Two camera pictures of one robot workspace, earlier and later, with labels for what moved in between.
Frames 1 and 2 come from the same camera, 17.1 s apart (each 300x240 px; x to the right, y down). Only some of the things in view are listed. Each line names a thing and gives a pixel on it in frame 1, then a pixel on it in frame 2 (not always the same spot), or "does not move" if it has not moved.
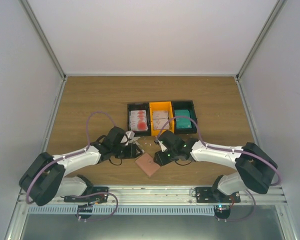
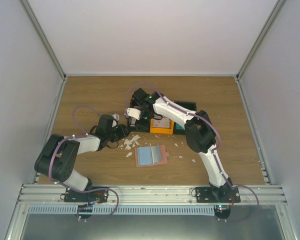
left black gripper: (131, 153) -> (123, 133)
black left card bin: (139, 118) does not move
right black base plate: (207, 194) does not move
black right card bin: (185, 105) does not move
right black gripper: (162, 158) -> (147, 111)
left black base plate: (99, 194) does not move
